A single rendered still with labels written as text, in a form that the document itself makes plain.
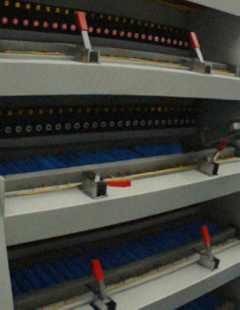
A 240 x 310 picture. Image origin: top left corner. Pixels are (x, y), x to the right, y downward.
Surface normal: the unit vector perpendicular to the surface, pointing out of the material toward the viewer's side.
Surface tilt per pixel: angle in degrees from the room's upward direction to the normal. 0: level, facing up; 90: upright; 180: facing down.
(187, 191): 108
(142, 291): 18
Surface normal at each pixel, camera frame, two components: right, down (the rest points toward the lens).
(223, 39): -0.77, 0.07
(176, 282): 0.14, -0.95
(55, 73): 0.62, 0.30
